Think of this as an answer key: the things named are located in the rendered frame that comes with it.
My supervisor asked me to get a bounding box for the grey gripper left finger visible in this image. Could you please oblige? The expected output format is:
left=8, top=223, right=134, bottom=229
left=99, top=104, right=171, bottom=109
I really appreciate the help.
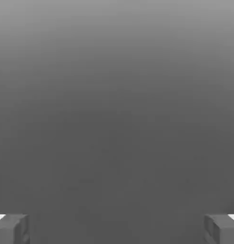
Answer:
left=0, top=213, right=31, bottom=244

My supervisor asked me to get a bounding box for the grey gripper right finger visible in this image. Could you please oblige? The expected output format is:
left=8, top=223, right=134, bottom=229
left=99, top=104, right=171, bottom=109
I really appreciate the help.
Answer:
left=203, top=213, right=234, bottom=244

